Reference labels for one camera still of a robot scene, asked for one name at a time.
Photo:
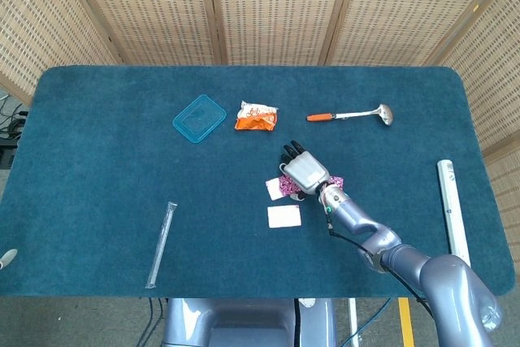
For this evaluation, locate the blue carpet table cover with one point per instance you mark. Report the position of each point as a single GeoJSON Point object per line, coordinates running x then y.
{"type": "Point", "coordinates": [122, 180]}

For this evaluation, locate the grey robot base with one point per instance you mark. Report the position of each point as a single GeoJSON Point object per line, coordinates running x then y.
{"type": "Point", "coordinates": [243, 322]}

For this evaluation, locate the woven bamboo folding screen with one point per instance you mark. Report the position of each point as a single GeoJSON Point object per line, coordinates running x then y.
{"type": "Point", "coordinates": [276, 9]}

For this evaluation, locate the black device box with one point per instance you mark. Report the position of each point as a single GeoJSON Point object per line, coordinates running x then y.
{"type": "Point", "coordinates": [6, 156]}

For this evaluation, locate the white card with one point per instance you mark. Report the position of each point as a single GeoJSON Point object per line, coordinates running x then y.
{"type": "Point", "coordinates": [284, 216]}

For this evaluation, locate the crumpled orange snack bag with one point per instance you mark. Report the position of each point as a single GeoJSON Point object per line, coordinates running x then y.
{"type": "Point", "coordinates": [256, 122]}

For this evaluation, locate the blue transparent plastic lid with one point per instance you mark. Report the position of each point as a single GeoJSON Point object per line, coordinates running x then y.
{"type": "Point", "coordinates": [199, 119]}

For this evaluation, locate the white rectangular bar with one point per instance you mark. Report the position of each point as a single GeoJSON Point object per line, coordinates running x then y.
{"type": "Point", "coordinates": [451, 196]}

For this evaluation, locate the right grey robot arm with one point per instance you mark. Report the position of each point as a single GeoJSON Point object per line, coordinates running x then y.
{"type": "Point", "coordinates": [365, 229]}

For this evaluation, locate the clear wrapped drinking straw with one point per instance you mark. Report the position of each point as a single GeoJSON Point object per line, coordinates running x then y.
{"type": "Point", "coordinates": [162, 241]}

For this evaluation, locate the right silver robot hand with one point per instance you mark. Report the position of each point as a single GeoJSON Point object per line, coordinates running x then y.
{"type": "Point", "coordinates": [306, 172]}

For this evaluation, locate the pink patterned card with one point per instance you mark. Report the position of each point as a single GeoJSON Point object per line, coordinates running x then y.
{"type": "Point", "coordinates": [337, 181]}

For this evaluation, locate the white pole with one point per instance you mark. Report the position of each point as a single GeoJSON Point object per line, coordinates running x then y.
{"type": "Point", "coordinates": [353, 314]}

